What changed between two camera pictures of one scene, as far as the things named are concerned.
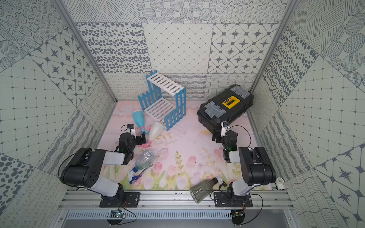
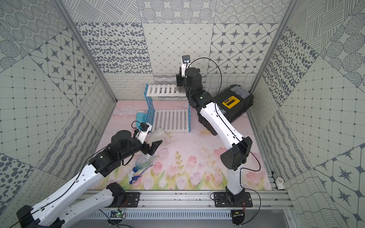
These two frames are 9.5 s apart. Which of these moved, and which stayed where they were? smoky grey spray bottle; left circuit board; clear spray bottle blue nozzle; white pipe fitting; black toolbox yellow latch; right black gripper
Moved: smoky grey spray bottle; right black gripper
Stayed: black toolbox yellow latch; clear spray bottle blue nozzle; left circuit board; white pipe fitting
